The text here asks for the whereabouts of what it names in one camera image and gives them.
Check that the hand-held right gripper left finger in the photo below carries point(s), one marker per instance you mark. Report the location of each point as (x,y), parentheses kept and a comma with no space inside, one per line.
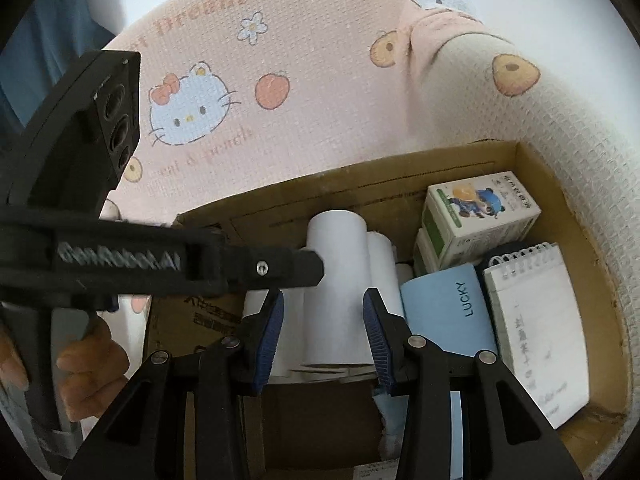
(270,335)

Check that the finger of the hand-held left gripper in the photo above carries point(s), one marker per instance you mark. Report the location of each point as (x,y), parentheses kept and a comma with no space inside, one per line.
(285,267)

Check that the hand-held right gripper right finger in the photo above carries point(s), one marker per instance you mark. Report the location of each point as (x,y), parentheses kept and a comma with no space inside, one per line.
(377,335)

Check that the cardboard box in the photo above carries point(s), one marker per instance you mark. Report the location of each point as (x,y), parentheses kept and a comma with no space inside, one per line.
(210,320)

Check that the person's left hand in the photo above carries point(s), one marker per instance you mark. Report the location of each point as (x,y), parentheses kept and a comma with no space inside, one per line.
(95,370)

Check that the light blue Lucky booklet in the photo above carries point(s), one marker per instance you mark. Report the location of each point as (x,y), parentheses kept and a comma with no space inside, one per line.
(445,310)

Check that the light blue plastic wrapper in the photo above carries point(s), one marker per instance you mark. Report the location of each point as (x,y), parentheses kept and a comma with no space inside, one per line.
(387,420)

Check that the green white carton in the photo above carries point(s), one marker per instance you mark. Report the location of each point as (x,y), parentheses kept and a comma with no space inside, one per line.
(425,255)
(480,220)

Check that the dark blue cloth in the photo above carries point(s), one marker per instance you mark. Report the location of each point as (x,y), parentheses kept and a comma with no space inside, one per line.
(50,35)

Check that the white spiral notepad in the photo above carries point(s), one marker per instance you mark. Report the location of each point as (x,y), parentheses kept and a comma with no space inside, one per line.
(535,325)

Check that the pink cartoon printed blanket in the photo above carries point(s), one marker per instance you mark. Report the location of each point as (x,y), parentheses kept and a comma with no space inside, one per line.
(325,35)

